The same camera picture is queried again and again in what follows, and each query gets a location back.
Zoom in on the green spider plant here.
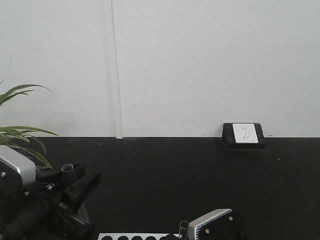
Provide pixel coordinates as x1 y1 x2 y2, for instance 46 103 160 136
0 84 58 171

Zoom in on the tall clear test tube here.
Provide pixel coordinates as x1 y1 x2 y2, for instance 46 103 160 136
178 220 189 240

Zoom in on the short clear test tube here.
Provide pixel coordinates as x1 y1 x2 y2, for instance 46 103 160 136
61 163 77 187

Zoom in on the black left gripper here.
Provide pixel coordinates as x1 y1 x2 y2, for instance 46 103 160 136
4 163 101 240

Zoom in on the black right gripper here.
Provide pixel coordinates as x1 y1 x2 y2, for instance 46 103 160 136
225 211 247 240

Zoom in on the white wall cable duct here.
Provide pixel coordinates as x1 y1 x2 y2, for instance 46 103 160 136
109 0 124 139

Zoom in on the white wall socket black frame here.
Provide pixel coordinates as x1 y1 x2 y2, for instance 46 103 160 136
222 123 266 150

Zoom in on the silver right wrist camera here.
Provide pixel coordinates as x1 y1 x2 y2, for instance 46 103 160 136
187 208 232 240

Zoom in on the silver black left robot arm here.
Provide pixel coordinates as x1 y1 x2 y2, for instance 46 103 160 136
0 145 101 240

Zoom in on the white test tube rack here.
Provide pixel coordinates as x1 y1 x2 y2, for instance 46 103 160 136
97 232 169 240

